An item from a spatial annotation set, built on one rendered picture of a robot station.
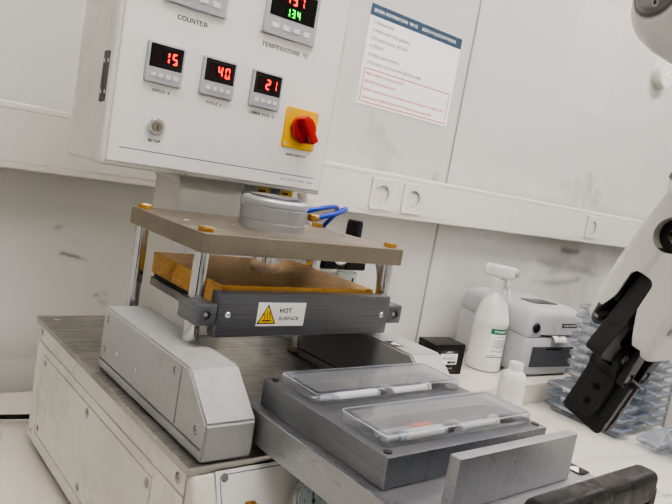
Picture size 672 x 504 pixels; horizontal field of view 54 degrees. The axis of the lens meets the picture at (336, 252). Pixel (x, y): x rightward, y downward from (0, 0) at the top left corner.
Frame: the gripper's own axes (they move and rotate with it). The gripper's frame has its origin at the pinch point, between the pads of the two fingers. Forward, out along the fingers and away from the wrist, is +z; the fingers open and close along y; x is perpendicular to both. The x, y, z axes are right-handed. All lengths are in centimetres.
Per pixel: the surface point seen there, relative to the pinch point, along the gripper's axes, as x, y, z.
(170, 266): 43.5, -9.4, 17.4
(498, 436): 6.0, 3.0, 9.9
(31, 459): 49, -17, 52
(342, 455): 9.9, -9.8, 13.3
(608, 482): -3.4, 0.8, 4.9
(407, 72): 96, 63, -4
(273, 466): 16.8, -8.8, 21.6
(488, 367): 53, 83, 47
